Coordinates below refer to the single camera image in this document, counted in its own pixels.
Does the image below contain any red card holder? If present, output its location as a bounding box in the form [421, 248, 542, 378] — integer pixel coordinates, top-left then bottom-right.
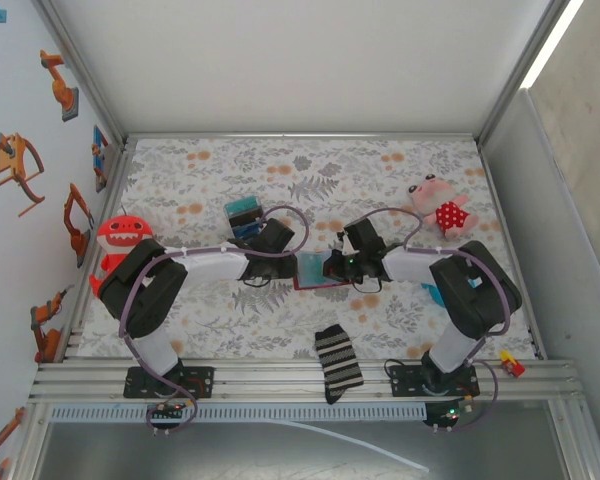
[291, 248, 355, 293]

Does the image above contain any green chip card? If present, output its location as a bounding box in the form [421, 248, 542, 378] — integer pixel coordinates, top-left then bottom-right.
[298, 252, 332, 287]

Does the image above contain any blue card pack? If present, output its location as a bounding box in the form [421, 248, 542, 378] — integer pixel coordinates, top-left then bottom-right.
[222, 194, 272, 242]

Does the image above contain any teal credit card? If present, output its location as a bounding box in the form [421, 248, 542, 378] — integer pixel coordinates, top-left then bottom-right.
[224, 196, 260, 215]

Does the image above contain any floral tablecloth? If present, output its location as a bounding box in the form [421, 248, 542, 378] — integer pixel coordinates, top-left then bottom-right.
[77, 137, 537, 361]

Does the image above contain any pink frog plush toy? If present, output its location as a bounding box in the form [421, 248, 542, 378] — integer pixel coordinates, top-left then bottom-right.
[406, 172, 481, 241]

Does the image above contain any black white striped sock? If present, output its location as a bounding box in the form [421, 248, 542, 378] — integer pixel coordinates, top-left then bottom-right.
[313, 323, 366, 406]

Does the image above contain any light blue soft item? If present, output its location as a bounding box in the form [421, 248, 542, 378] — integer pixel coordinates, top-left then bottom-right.
[421, 276, 484, 310]

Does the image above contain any red shark plush toy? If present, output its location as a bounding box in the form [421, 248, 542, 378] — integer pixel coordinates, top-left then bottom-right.
[88, 213, 155, 300]

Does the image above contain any round black circuit board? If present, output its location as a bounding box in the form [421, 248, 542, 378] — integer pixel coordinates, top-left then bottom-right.
[422, 398, 475, 432]

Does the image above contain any small rectangular circuit board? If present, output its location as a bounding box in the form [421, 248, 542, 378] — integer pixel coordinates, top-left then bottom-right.
[147, 402, 186, 420]

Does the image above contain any small yellow red toy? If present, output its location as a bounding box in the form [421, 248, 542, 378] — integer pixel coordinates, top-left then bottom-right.
[498, 348, 527, 380]

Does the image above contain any white plastic tube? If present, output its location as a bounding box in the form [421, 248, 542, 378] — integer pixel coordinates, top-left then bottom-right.
[272, 418, 431, 474]

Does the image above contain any white light strip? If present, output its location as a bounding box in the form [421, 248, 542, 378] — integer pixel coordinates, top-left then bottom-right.
[519, 0, 587, 91]

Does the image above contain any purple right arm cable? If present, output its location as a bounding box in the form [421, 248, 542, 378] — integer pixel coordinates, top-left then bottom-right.
[346, 207, 511, 434]

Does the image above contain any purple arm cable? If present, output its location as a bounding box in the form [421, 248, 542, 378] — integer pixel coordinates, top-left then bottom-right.
[346, 207, 511, 434]
[118, 204, 311, 434]

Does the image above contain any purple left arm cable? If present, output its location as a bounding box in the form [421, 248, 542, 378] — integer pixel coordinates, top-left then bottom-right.
[118, 204, 311, 434]

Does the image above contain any thin aluminium frame rail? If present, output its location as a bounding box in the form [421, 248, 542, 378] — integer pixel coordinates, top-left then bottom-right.
[122, 130, 483, 145]

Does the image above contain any long aluminium frame rail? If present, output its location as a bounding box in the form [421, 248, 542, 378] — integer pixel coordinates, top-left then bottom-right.
[28, 355, 584, 404]

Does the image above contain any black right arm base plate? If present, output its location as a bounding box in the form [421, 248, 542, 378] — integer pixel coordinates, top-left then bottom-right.
[389, 363, 481, 399]

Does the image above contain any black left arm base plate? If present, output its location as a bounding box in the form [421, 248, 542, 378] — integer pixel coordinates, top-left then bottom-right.
[123, 365, 216, 400]

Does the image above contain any white slotted cable duct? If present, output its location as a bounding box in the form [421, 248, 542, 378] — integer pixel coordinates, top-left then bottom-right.
[49, 403, 429, 424]

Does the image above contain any aluminium side rail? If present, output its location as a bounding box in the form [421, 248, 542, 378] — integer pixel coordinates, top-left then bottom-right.
[478, 142, 546, 361]
[54, 139, 137, 362]

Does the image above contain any blue orange wall sticker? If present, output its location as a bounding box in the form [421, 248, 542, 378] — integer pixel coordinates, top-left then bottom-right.
[90, 124, 113, 194]

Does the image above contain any aluminium frame post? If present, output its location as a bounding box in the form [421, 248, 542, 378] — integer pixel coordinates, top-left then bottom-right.
[472, 0, 574, 149]
[32, 0, 129, 149]

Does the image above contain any orange gripper wall sticker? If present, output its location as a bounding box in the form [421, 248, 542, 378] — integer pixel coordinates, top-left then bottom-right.
[0, 132, 47, 218]

